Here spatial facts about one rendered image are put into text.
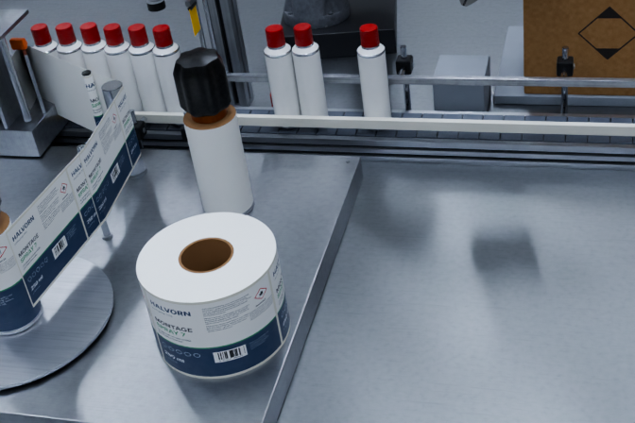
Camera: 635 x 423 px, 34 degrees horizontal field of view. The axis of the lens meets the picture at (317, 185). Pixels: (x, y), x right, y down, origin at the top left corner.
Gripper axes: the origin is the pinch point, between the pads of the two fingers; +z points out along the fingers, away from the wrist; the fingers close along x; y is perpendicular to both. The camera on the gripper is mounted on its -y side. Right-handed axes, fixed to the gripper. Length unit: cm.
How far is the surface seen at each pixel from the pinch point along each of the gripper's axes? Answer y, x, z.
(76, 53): 5, -65, 40
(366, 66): 8.4, -11.7, 16.2
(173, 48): 6, -47, 30
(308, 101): 6.9, -19.1, 28.3
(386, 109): 6.5, -5.2, 23.5
